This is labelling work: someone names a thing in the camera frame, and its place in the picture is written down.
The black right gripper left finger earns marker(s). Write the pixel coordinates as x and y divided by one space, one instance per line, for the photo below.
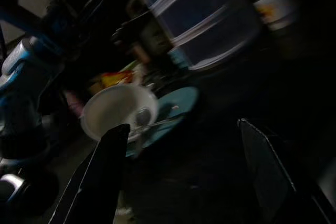
97 182

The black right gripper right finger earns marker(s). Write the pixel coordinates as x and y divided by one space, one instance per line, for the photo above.
270 182

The white bowl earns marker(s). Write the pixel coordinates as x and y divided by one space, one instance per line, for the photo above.
110 108

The silver spoon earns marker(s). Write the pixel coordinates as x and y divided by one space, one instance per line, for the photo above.
143 117

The yellow red snack packet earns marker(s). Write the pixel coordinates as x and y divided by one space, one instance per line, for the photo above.
118 78

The teal plate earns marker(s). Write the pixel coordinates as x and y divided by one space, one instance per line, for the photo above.
178 103

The blue ceramic mug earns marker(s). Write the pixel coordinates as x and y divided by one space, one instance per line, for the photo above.
178 58

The white stacked food container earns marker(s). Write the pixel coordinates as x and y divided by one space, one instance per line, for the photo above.
204 24

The white printed cup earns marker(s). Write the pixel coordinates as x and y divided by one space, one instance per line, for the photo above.
278 6

